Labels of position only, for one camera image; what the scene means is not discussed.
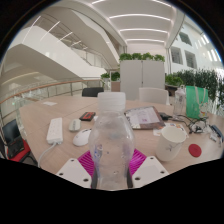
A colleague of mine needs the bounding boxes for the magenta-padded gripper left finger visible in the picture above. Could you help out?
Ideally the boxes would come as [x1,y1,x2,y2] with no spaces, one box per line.
[55,149,98,189]

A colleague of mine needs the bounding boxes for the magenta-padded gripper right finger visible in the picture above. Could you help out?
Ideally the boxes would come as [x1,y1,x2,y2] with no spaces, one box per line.
[127,148,170,189]

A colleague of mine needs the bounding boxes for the clear plastic water bottle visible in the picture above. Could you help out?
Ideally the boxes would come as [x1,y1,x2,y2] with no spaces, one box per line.
[88,91,136,191]

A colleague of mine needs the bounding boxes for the white computer mouse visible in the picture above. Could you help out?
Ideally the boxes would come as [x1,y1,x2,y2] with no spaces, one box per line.
[72,128,93,148]

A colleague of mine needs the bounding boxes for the flat round red coaster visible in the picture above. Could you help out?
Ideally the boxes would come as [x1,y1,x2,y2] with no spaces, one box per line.
[188,143,203,158]

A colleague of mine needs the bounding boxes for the printed booklet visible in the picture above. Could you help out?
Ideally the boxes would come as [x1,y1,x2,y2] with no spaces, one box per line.
[124,106,166,130]

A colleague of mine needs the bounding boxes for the small black device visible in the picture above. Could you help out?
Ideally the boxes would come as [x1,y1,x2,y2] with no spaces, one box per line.
[158,112,173,121]

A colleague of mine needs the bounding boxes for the black and red wallet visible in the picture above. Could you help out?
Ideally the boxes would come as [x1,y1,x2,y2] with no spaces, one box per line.
[79,111,97,122]

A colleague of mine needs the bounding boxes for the black and red chair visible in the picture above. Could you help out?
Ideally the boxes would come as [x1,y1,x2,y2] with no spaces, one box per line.
[0,119,33,164]

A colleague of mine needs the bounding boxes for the white chair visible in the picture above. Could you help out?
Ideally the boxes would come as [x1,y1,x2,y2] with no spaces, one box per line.
[138,87,170,106]

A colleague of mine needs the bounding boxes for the black office chair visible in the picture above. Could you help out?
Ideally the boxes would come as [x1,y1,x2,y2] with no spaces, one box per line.
[81,87,105,98]

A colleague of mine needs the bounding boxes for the green tote bag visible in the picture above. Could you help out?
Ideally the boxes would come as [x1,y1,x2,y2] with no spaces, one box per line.
[185,85,209,120]

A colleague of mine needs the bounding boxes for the white cabinet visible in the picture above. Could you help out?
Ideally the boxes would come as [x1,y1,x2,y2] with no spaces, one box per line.
[119,59,166,101]

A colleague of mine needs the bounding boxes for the potted green plants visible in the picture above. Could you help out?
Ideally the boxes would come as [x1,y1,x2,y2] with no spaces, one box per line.
[100,71,121,93]

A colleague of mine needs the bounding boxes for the green hedge of plants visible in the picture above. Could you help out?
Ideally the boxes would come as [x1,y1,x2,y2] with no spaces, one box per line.
[164,68,224,108]

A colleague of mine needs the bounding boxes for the green plants atop cabinet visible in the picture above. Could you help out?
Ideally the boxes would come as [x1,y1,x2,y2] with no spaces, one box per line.
[118,52,166,63]

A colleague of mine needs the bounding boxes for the white power strip cable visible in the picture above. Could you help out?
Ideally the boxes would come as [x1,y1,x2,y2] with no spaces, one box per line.
[37,141,57,168]

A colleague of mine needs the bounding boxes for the black tangled cables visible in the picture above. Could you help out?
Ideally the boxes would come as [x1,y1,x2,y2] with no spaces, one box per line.
[173,113,210,134]

